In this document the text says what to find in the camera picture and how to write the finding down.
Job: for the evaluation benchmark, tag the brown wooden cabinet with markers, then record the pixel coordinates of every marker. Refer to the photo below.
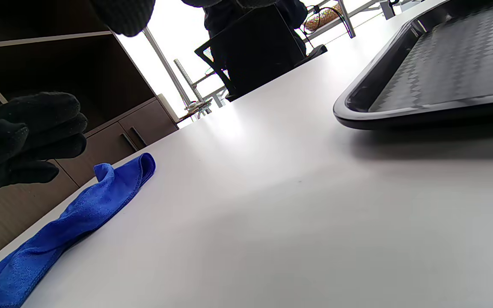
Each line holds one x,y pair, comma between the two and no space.
58,72

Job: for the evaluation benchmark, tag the blue rectangular towel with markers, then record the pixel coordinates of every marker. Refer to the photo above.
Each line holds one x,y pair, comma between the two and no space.
79,209

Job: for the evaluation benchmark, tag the black office chair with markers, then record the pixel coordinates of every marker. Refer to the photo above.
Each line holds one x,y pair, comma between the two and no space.
255,51

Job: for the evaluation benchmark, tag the person's right hand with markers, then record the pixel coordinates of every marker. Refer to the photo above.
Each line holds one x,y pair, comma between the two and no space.
24,137

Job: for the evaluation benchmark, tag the orange woven basket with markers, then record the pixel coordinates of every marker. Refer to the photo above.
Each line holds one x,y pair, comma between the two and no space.
323,18

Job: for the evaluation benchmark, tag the white desk leg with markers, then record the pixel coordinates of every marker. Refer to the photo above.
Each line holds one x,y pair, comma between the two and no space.
345,17

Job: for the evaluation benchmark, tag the black plastic tray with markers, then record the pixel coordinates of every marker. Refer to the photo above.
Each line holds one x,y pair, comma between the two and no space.
443,64

